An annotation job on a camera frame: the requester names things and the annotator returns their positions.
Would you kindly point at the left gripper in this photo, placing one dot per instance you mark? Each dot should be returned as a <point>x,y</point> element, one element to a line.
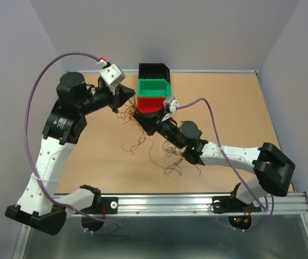
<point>123,92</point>

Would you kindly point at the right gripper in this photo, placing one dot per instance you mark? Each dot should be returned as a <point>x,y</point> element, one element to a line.
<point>152,122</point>

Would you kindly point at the red plastic bin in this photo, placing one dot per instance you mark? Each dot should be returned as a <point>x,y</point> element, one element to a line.
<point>150,104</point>

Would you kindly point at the green plastic bin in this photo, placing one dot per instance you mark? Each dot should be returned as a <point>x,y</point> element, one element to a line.
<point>153,88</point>

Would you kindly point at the black plastic bin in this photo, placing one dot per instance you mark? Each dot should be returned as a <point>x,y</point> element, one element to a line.
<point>154,71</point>

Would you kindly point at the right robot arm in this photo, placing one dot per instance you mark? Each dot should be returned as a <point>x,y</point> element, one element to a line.
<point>271,168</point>

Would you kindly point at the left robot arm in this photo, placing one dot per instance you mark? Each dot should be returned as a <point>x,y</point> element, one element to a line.
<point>76,99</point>

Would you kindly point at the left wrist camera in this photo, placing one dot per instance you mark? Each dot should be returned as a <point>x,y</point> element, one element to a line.
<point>112,75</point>

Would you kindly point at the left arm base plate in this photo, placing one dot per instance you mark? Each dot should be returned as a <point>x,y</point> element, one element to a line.
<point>108,206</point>

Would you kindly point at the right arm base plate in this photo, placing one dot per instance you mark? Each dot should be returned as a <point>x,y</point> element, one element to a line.
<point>224,205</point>

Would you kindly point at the aluminium rail frame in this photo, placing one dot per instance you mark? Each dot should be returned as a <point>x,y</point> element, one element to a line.
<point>96,156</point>

